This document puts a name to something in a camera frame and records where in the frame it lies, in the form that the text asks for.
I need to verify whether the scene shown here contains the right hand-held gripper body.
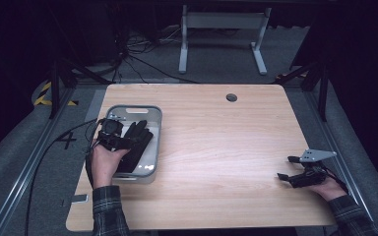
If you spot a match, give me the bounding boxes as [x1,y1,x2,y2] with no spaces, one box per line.
[289,148,338,190]

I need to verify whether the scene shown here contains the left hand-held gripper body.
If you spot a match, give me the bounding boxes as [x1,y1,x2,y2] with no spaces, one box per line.
[95,112,128,152]

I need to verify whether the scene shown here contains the grey-rimmed white plastic bin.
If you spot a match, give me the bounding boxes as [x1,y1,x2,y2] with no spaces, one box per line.
[90,104,163,184]

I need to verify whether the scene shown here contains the person's right hand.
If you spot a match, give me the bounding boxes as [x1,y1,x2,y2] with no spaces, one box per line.
[307,177,348,202]

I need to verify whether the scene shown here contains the person's left hand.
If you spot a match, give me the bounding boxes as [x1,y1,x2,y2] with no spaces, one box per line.
[90,143,131,191]

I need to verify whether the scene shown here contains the black metal stand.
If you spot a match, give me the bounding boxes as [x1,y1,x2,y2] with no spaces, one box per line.
[275,61,330,123]
[48,56,113,120]

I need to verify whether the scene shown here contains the yellow black hazard tape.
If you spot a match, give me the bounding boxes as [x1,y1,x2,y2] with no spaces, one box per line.
[33,81,80,107]

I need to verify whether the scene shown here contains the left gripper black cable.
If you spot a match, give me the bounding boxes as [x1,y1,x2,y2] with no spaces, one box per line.
[84,118,101,188]

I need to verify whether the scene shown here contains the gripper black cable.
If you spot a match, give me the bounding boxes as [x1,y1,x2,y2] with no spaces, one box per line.
[323,168,349,195]
[84,118,101,188]

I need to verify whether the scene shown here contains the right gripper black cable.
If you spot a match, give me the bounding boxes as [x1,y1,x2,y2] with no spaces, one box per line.
[323,168,349,195]

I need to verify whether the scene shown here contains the black floor cable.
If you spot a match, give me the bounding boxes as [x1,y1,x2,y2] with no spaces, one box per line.
[24,117,98,236]

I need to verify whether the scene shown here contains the tangle of black cables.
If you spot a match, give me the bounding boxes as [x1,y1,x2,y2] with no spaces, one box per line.
[110,26,199,85]

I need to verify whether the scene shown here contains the white metal desk frame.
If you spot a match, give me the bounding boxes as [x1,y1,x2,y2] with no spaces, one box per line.
[178,4,273,76]

